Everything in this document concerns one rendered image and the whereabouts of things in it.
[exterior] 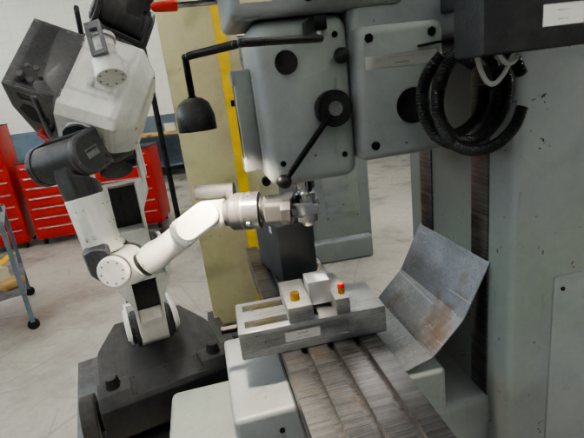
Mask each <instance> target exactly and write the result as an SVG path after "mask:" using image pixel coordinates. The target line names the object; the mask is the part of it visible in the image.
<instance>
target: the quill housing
mask: <svg viewBox="0 0 584 438"><path fill-rule="evenodd" d="M311 17H312V16H309V17H292V18H283V19H275V20H266V21H260V22H257V23H255V24H253V26H252V27H251V28H250V29H249V30H248V31H247V33H246V34H245V35H244V36H243V38H251V37H279V36H298V35H303V32H302V23H304V22H305V21H307V20H308V19H310V18H311ZM326 19H327V29H326V30H324V31H323V32H322V35H323V37H324V39H323V42H321V43H300V44H287V45H286V44H285V45H273V46H272V45H271V46H258V47H257V46H255V47H245V48H244V47H243V48H242V59H243V65H244V69H248V70H249V72H250V78H251V84H252V90H253V97H254V103H255V114H256V121H257V127H258V133H259V140H260V146H261V152H262V164H263V169H261V171H262V172H263V173H264V175H265V176H266V177H267V178H268V179H269V180H270V181H271V182H272V183H274V184H276V185H277V178H278V177H279V176H280V175H283V174H287V172H288V171H289V169H290V168H291V166H292V165H293V163H294V162H295V160H296V158H297V157H298V156H299V155H300V154H301V152H302V150H303V149H304V147H305V146H306V144H307V143H308V141H309V140H310V138H311V137H312V135H314V133H315V131H316V130H317V128H318V127H319V126H320V124H321V122H320V121H319V120H318V119H317V117H316V115H315V102H316V100H317V98H318V96H319V95H320V94H321V93H323V92H324V91H327V90H341V91H343V92H345V93H346V94H347V95H348V96H349V98H350V91H349V79H348V61H347V62H346V63H343V64H339V63H337V62H336V61H335V59H334V52H335V50H336V49H338V48H340V47H343V48H345V49H347V47H346V36H345V27H344V22H343V21H342V19H341V18H340V17H339V16H337V15H333V14H327V15H326ZM354 167H355V146H354V135H353V124H352V113H351V116H350V118H349V119H348V120H347V121H346V122H345V123H344V124H343V125H341V126H338V127H330V126H326V128H325V129H324V131H323V132H322V133H321V135H320V136H319V137H318V139H317V140H316V142H315V144H314V145H313V147H312V148H311V150H310V151H309V152H308V154H307V155H306V156H305V158H304V159H303V161H302V163H301V164H300V165H299V167H298V168H297V170H296V171H295V173H294V175H292V176H291V179H292V184H294V183H304V182H309V181H314V180H320V179H325V178H330V177H336V176H345V175H347V174H349V173H350V172H351V171H352V170H353V169H354Z"/></svg>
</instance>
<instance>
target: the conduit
mask: <svg viewBox="0 0 584 438"><path fill-rule="evenodd" d="M437 43H445V40H440V41H433V42H430V43H423V44H418V45H417V47H422V46H429V45H432V44H437ZM481 59H482V60H483V61H484V62H485V64H486V65H487V66H488V69H489V72H490V76H491V78H492V82H493V81H494V80H496V79H497V78H498V76H499V75H500V74H501V72H502V71H503V69H504V67H505V65H504V64H503V65H501V64H500V61H499V59H498V58H497V56H483V57H481ZM457 63H459V64H462V65H464V66H466V68H468V69H470V70H472V69H473V68H474V67H475V66H476V63H475V59H474V58H469V59H461V60H459V59H456V58H455V47H454V48H452V50H451V51H447V52H444V53H440V52H436V53H435V55H434V56H433V57H432V58H431V59H430V60H429V62H428V63H426V66H424V67H425V68H424V69H423V71H422V73H421V75H420V78H419V81H418V85H417V88H416V89H417V91H416V93H415V94H416V100H415V101H416V103H415V104H416V108H417V114H418V118H420V119H419V120H420V123H421V125H422V127H423V128H424V130H425V133H427V135H428V136H429V138H431V139H432V140H433V141H435V143H437V144H438V145H440V146H442V147H443V148H446V149H451V150H453V151H455V152H456V153H458V154H460V155H464V156H485V155H487V154H490V153H493V152H495V151H497V150H498V149H501V147H503V146H504V145H506V143H508V142H509V141H510V140H511V138H514V136H515V135H516V133H517V132H518V130H520V128H521V126H522V124H523V121H524V118H526V117H525V115H526V114H527V111H528V107H526V106H522V105H515V106H516V108H515V110H514V114H513V116H512V118H511V121H510V123H509V125H508V126H507V127H506V128H505V129H504V130H503V132H501V134H499V136H497V137H496V138H494V139H493V140H492V141H490V142H487V143H483V144H479V143H482V142H484V141H485V140H487V139H489V137H491V136H492V135H493V134H494V133H495V132H496V131H497V130H498V129H499V128H500V126H501V124H502V122H504V120H505V117H506V115H507V114H508V111H509V108H510V105H511V101H512V98H513V93H514V85H513V83H514V82H513V80H514V79H513V77H512V74H511V70H508V73H507V74H506V75H505V77H504V78H503V79H502V81H501V82H500V83H499V84H497V85H496V86H493V88H492V91H493V95H492V101H491V105H490V106H491V107H489V108H490V109H489V112H488V115H487V117H486V119H485V121H484V122H483V124H482V126H481V127H480V128H479V129H478V130H477V131H476V132H475V133H474V134H472V135H467V133H469V131H471V130H473V129H474V128H475V127H476V125H478V123H479V122H480V120H481V119H482V117H483V115H485V112H486V110H487V107H488V101H489V96H490V95H489V93H490V92H489V86H488V85H486V84H479V85H477V86H478V93H479V94H478V95H479V96H478V98H479V99H477V100H478V101H477V102H478V103H477V104H476V106H475V107H476V108H475V110H474V113H472V114H473V115H471V117H470V118H469V119H468V120H467V121H466V122H465V123H464V124H463V125H461V126H460V127H458V128H454V129H453V127H452V126H451V124H450V123H449V122H448V119H447V117H446V115H445V109H444V106H445V105H444V102H445V101H444V99H445V98H444V97H445V96H444V95H445V92H446V91H445V90H446V88H447V87H446V86H447V83H448V79H449V76H450V74H451V72H452V70H453V68H454V67H455V65H456V64H457ZM511 67H512V69H513V72H514V75H515V77H520V76H524V75H525V74H527V73H528V71H527V68H526V67H527V66H525V62H523V59H522V57H521V56H520V58H519V59H518V61H517V62H516V63H515V64H514V65H511ZM433 77H434V81H433V83H432V85H433V86H431V87H432V89H431V90H432V91H431V108H432V109H431V110H432V115H433V117H432V116H431V114H430V110H429V106H428V93H429V87H430V84H431V81H432V79H433Z"/></svg>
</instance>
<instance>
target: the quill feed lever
mask: <svg viewBox="0 0 584 438"><path fill-rule="evenodd" d="M351 113H352V103H351V100H350V98H349V96H348V95H347V94H346V93H345V92H343V91H341V90H327V91H324V92H323V93H321V94H320V95H319V96H318V98H317V100H316V102H315V115H316V117H317V119H318V120H319V121H320V122H321V124H320V126H319V127H318V128H317V130H316V131H315V133H314V135H312V137H311V138H310V140H309V141H308V143H307V144H306V146H305V147H304V149H303V150H302V152H301V154H300V155H299V156H298V157H297V158H296V160H295V162H294V163H293V165H292V166H291V168H290V169H289V171H288V172H287V174H283V175H280V176H279V177H278V178H277V185H278V187H279V188H281V189H288V188H289V187H290V186H291V184H292V179H291V176H292V175H294V173H295V171H296V170H297V168H298V167H299V165H300V164H301V163H302V161H303V159H304V158H305V156H306V155H307V154H308V152H309V151H310V150H311V148H312V147H313V145H314V144H315V142H316V140H317V139H318V137H319V136H320V135H321V133H322V132H323V131H324V129H325V128H326V126H330V127H338V126H341V125H343V124H344V123H345V122H347V120H348V119H349V118H350V116H351Z"/></svg>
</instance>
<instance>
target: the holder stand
mask: <svg viewBox="0 0 584 438"><path fill-rule="evenodd" d="M256 232H257V238H258V243H259V250H260V255H261V261H262V263H263V264H264V265H265V266H266V267H267V268H268V269H269V270H270V271H272V272H273V273H274V274H275V275H276V276H277V277H278V278H279V279H280V280H281V281H282V282H285V281H290V280H295V279H299V278H301V279H302V278H303V274H304V273H309V272H314V271H317V264H316V256H315V241H314V233H313V225H312V226H308V227H306V226H304V225H303V223H301V222H298V217H295V219H294V222H293V224H289V225H282V223H273V224H266V223H265V222H264V223H263V227H262V228H261V229H256Z"/></svg>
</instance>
